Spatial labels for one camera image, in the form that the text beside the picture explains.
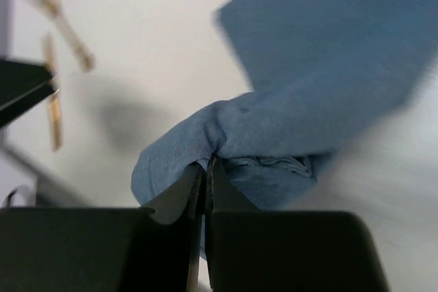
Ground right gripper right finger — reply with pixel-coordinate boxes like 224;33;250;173
207;158;389;291

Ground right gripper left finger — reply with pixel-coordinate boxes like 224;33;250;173
1;164;205;291

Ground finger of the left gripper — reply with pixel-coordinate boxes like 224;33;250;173
0;59;55;128

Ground gold knife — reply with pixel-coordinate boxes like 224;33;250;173
42;33;62;151

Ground blue cloth napkin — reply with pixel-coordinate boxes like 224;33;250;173
131;0;437;210

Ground gold fork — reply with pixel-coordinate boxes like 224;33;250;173
29;0;95;72

